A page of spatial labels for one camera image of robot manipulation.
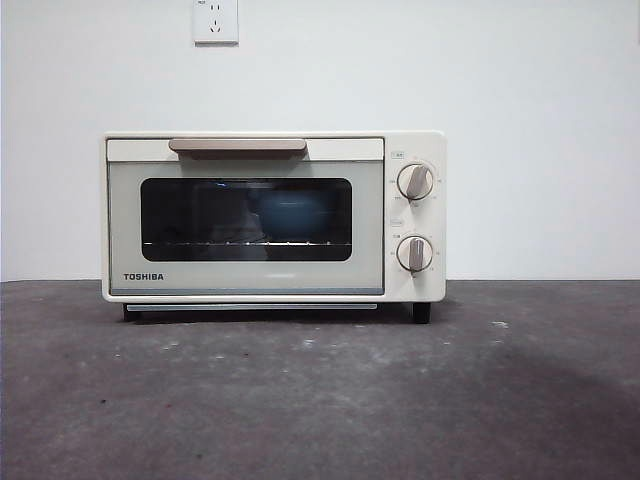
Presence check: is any blue ribbed bowl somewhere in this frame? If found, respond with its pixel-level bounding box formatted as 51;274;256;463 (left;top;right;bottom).
256;192;338;240

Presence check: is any glass-window oven door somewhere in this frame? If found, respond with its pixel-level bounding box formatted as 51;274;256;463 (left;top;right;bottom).
105;137;386;297

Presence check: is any small cream oven knob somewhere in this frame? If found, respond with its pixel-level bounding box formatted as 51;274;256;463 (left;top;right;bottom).
395;234;434;274

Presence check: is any large cream oven knob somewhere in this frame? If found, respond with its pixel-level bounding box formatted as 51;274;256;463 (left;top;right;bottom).
396;163;435;203

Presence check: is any cream Toshiba toaster oven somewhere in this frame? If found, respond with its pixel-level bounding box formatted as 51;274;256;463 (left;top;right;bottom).
102;130;447;325

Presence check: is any silver oven crumb tray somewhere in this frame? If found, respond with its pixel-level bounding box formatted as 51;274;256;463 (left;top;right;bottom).
124;302;379;313

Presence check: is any metal wire oven rack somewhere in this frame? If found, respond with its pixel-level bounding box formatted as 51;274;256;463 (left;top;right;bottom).
143;239;352;250

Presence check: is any white wall socket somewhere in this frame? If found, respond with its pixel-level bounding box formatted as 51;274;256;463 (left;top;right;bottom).
193;0;240;48

